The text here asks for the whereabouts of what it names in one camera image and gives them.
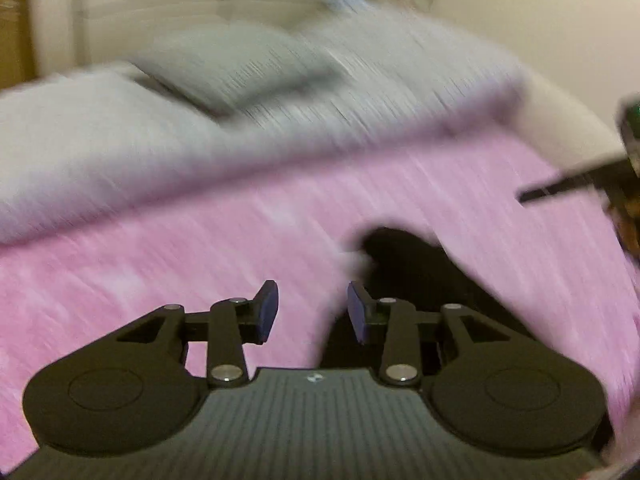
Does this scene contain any black garment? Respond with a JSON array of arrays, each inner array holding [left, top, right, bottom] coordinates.
[[318, 226, 533, 370]]

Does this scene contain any person's right hand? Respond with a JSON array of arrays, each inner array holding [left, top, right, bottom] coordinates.
[[606, 198, 640, 260]]

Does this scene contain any pink rose bed blanket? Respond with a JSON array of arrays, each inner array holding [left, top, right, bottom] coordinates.
[[1, 126, 639, 469]]

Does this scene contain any lilac folded quilt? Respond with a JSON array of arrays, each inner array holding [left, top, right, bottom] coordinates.
[[1, 4, 524, 245]]

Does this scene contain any grey pillow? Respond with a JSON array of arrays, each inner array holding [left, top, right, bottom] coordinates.
[[129, 23, 342, 115]]

